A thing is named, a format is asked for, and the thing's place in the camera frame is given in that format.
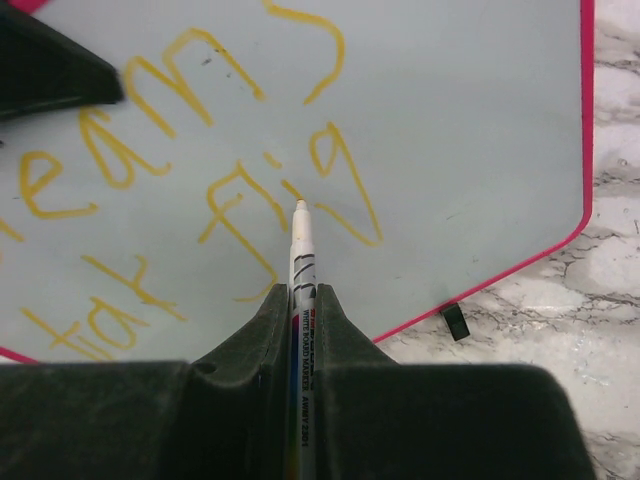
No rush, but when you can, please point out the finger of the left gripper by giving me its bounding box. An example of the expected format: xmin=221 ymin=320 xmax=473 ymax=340
xmin=1 ymin=7 xmax=124 ymax=122

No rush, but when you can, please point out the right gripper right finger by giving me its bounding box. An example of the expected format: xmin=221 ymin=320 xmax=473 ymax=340
xmin=314 ymin=285 xmax=595 ymax=479

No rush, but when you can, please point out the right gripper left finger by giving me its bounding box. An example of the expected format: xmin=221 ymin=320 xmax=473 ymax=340
xmin=1 ymin=284 xmax=288 ymax=479

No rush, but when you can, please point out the white yellow whiteboard marker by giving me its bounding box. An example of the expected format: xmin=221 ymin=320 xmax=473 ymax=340
xmin=286 ymin=199 xmax=317 ymax=479

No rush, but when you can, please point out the pink framed whiteboard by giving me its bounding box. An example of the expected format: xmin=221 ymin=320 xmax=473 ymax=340
xmin=1 ymin=1 xmax=594 ymax=363

